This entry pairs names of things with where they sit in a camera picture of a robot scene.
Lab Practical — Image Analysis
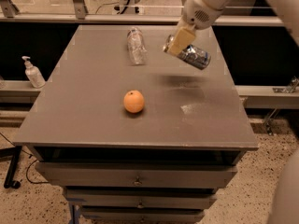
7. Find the clear plastic water bottle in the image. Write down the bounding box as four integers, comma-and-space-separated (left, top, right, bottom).
127, 27, 147, 65

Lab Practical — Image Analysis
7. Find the orange fruit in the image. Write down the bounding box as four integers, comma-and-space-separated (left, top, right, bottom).
123, 91, 145, 114

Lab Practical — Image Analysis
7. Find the black floor cable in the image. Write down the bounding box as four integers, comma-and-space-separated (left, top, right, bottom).
0, 131, 50, 185

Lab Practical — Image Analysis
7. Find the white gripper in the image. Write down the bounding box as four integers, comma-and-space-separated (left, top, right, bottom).
165, 0, 231, 56

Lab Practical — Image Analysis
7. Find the black stand leg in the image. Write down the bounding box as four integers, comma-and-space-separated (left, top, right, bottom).
0, 147, 21, 189

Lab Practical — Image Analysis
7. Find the white pump sanitizer bottle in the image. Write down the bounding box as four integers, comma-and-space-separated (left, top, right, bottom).
21, 56, 46, 88

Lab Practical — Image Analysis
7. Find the silver blue redbull can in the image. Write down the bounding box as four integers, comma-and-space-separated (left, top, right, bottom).
177, 44, 211, 70

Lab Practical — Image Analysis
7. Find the metal rail bracket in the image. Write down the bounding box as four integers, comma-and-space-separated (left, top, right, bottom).
263, 77, 299, 135

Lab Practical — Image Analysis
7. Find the grey drawer cabinet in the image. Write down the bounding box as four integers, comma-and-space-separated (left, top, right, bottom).
15, 25, 257, 224

